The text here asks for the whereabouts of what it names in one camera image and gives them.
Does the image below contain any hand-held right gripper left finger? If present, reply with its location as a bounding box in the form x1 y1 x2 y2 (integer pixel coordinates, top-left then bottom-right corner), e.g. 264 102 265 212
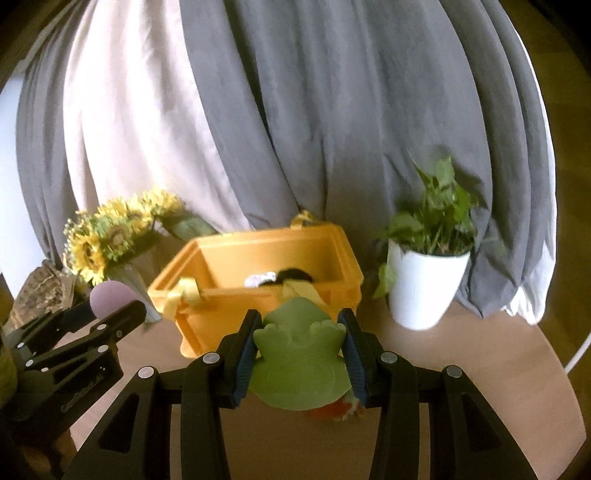
60 308 264 480

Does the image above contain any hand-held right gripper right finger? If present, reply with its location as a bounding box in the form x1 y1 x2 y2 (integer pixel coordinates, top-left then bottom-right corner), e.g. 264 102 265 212
337 307 536 480

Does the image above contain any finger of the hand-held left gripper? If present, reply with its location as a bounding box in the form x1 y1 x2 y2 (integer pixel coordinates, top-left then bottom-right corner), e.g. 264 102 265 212
11 298 100 347
23 300 148 365

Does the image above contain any pale lavender cloth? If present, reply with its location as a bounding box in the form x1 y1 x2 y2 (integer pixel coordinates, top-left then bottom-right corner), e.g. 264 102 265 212
89 282 145 320

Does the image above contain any orange bin with yellow ribbons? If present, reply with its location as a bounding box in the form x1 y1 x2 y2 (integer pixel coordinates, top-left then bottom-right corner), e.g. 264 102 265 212
148 211 363 359

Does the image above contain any green plush toy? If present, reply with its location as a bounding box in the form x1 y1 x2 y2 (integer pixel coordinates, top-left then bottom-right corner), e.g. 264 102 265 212
252 295 366 422

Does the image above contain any black plush toy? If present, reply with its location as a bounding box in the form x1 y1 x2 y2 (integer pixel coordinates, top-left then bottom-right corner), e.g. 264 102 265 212
268 267 317 288

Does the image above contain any brown patterned cloth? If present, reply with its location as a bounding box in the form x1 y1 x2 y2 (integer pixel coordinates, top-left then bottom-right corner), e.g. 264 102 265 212
9 258 80 329

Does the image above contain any sunflower bouquet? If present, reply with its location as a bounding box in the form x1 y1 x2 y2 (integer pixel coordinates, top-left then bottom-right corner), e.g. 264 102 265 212
65 187 219 287

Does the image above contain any green plant in white pot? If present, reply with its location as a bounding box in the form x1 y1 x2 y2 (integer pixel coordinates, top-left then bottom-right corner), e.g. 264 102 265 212
372 157 491 331

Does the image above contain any grey curtain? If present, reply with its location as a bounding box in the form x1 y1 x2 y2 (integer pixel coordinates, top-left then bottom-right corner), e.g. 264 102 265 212
180 0 557 320
16 60 85 260

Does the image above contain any white sheer curtain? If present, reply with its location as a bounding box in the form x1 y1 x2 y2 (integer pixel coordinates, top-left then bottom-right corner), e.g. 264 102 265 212
505 28 560 325

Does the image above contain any pale pink curtain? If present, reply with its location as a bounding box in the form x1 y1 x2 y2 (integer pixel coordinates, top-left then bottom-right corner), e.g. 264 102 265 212
60 0 260 237

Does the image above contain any white cable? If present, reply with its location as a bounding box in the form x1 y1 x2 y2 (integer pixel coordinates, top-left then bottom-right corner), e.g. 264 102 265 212
563 325 591 376

